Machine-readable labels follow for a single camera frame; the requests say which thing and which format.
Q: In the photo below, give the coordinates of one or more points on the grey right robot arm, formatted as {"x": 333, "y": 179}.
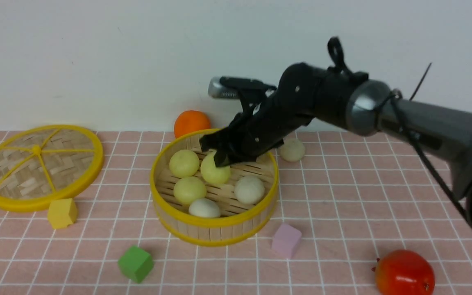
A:
{"x": 441, "y": 137}

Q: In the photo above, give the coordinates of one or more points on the yellow bamboo steamer tray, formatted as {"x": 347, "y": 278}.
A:
{"x": 237, "y": 222}

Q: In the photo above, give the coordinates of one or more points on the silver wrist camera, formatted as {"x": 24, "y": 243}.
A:
{"x": 227, "y": 87}

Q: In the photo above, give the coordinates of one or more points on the red pomegranate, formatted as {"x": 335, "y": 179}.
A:
{"x": 404, "y": 272}

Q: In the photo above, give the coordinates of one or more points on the yellow foam cube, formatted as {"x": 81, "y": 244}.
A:
{"x": 62, "y": 213}

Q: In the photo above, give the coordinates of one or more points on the white bun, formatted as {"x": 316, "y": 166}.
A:
{"x": 205, "y": 208}
{"x": 292, "y": 150}
{"x": 249, "y": 190}

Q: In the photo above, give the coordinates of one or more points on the pink checkered tablecloth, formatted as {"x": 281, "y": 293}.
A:
{"x": 353, "y": 199}

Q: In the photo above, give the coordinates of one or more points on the yellow bamboo steamer lid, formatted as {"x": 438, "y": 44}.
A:
{"x": 47, "y": 163}

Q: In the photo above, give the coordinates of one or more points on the green foam cube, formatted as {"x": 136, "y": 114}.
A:
{"x": 136, "y": 264}

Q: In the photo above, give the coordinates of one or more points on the pink foam cube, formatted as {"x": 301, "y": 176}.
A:
{"x": 286, "y": 240}

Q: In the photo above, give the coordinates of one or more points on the orange fruit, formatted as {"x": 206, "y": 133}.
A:
{"x": 190, "y": 121}

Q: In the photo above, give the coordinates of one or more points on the yellow bun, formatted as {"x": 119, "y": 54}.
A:
{"x": 184, "y": 163}
{"x": 211, "y": 173}
{"x": 189, "y": 189}

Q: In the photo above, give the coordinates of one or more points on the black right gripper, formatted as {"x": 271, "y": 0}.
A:
{"x": 267, "y": 118}

